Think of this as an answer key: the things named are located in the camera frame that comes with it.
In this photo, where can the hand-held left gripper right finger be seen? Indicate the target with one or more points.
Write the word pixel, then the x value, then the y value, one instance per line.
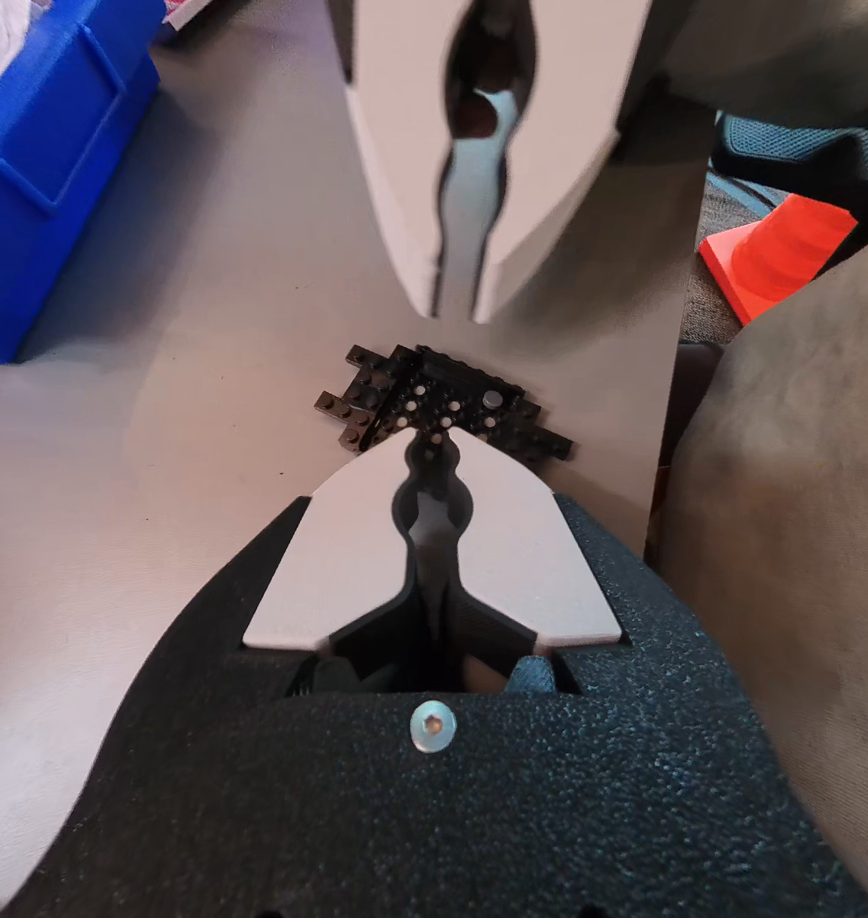
pixel 527 552

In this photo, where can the blue plastic bin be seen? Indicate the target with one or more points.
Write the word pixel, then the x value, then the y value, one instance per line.
pixel 61 215

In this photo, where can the black toy brick chassis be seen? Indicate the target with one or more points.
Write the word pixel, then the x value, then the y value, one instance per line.
pixel 441 376

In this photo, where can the person's right forearm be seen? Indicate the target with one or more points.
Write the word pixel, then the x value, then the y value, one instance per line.
pixel 778 50

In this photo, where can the orange traffic cone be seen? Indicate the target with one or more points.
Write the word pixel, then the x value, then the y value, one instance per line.
pixel 778 251

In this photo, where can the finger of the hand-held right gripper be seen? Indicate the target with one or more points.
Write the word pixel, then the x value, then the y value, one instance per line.
pixel 570 107
pixel 405 129

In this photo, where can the grey round toy brick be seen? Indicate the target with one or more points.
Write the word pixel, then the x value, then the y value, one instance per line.
pixel 492 400

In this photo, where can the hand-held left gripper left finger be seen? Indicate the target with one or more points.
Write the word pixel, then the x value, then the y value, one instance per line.
pixel 333 559

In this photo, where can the grey desk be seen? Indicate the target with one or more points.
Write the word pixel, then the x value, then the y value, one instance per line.
pixel 226 323

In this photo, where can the person's beige clothing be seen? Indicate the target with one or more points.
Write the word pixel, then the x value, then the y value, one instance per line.
pixel 799 574

